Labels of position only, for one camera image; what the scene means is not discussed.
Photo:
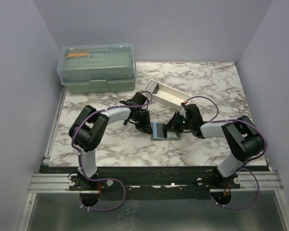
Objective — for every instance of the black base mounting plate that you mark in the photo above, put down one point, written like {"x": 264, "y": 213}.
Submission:
{"x": 166, "y": 183}

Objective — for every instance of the aluminium rail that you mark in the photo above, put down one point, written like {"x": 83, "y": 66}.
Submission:
{"x": 49, "y": 183}

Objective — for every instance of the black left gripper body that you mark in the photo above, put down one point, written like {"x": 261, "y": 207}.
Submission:
{"x": 141, "y": 121}

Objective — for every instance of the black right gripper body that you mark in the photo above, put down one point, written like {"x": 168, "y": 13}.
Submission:
{"x": 180, "y": 123}

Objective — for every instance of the orange item inside box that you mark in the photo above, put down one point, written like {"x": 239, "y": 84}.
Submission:
{"x": 79, "y": 54}

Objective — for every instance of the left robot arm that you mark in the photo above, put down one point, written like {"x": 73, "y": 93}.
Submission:
{"x": 88, "y": 129}

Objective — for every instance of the beige card holder wallet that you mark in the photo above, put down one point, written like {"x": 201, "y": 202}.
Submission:
{"x": 159, "y": 134}

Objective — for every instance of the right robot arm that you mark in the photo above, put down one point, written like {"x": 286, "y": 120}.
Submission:
{"x": 243, "y": 138}

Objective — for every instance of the green plastic storage box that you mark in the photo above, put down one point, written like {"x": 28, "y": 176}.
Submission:
{"x": 107, "y": 68}

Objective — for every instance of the white rectangular card tray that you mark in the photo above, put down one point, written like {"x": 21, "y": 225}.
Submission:
{"x": 166, "y": 95}

